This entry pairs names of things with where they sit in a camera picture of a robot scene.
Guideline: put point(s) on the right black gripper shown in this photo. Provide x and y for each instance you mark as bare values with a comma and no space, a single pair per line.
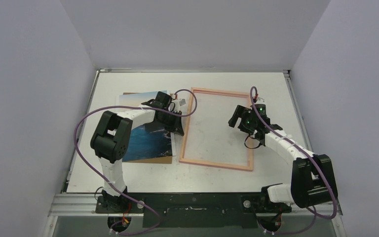
241,118

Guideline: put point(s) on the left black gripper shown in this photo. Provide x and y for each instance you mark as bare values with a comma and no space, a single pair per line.
176,127

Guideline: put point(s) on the seascape photo print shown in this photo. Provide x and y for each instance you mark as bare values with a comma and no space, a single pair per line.
147,140

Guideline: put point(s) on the clear acrylic sheet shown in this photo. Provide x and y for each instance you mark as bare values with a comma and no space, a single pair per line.
209,137

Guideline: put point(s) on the pink wooden picture frame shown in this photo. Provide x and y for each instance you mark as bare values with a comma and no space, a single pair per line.
192,105

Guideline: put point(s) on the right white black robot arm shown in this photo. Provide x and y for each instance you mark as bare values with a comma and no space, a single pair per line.
312,178

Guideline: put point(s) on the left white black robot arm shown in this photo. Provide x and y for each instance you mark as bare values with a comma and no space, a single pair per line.
140,130

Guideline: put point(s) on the brown cardboard backing board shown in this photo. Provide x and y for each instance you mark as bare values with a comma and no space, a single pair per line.
156,160

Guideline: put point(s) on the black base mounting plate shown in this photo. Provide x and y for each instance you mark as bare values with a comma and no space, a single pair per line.
193,210

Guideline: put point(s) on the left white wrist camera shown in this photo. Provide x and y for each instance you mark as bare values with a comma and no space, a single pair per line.
176,105

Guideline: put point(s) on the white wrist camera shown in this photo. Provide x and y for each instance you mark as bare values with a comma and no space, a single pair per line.
259,100
176,105

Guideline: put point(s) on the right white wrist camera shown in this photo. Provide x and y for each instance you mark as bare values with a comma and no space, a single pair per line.
259,100

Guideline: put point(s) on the aluminium front rail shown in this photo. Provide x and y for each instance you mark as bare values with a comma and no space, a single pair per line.
74,205

